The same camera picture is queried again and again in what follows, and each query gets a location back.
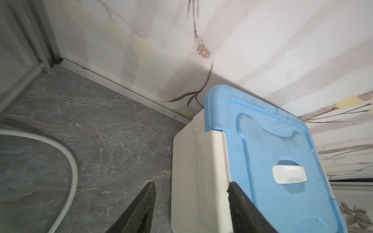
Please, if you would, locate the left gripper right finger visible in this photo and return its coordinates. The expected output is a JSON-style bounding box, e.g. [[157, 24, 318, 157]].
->
[[227, 182, 277, 233]]

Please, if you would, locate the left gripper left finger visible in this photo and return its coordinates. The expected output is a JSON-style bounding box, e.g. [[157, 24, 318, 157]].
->
[[106, 182, 156, 233]]

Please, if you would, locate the blue lid storage box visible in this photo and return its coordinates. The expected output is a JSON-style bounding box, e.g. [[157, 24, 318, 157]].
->
[[171, 84, 347, 233]]

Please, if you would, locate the white power cord left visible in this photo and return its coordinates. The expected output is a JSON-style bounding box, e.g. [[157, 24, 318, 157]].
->
[[0, 128, 79, 233]]

